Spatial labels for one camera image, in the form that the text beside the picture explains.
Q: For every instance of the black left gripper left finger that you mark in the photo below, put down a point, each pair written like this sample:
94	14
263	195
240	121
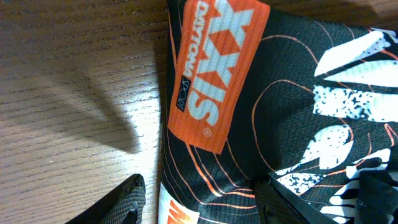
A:
123	205

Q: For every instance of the black orange patterned jersey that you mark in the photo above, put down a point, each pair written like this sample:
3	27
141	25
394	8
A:
254	91

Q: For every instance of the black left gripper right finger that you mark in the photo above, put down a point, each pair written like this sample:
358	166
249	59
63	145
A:
278	205

